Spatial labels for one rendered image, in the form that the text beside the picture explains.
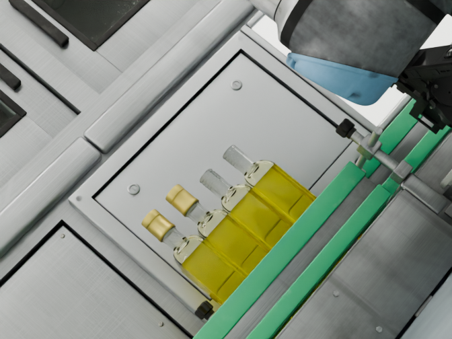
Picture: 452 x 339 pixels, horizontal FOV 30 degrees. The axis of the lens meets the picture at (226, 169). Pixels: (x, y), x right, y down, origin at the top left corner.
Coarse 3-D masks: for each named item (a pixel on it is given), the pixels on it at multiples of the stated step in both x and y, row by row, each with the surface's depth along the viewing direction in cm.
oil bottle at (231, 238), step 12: (204, 216) 134; (216, 216) 133; (228, 216) 133; (204, 228) 133; (216, 228) 132; (228, 228) 133; (240, 228) 133; (216, 240) 132; (228, 240) 132; (240, 240) 132; (252, 240) 132; (228, 252) 131; (240, 252) 131; (252, 252) 131; (264, 252) 132; (240, 264) 131; (252, 264) 131
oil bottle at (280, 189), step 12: (252, 168) 137; (264, 168) 137; (276, 168) 137; (252, 180) 136; (264, 180) 136; (276, 180) 136; (288, 180) 136; (264, 192) 136; (276, 192) 136; (288, 192) 136; (300, 192) 136; (276, 204) 135; (288, 204) 135; (300, 204) 135; (288, 216) 135; (300, 216) 134
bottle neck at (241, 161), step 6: (228, 150) 139; (234, 150) 139; (240, 150) 140; (228, 156) 139; (234, 156) 139; (240, 156) 139; (246, 156) 140; (234, 162) 139; (240, 162) 139; (246, 162) 139; (252, 162) 139; (240, 168) 139; (246, 168) 138
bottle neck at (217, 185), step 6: (210, 168) 138; (204, 174) 137; (210, 174) 137; (216, 174) 138; (204, 180) 137; (210, 180) 137; (216, 180) 137; (222, 180) 137; (210, 186) 137; (216, 186) 137; (222, 186) 137; (228, 186) 137; (216, 192) 137; (222, 192) 137
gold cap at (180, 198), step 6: (174, 186) 136; (180, 186) 136; (174, 192) 135; (180, 192) 136; (186, 192) 136; (168, 198) 136; (174, 198) 135; (180, 198) 135; (186, 198) 135; (192, 198) 136; (174, 204) 136; (180, 204) 135; (186, 204) 135; (192, 204) 135; (180, 210) 136; (186, 210) 135; (186, 216) 137
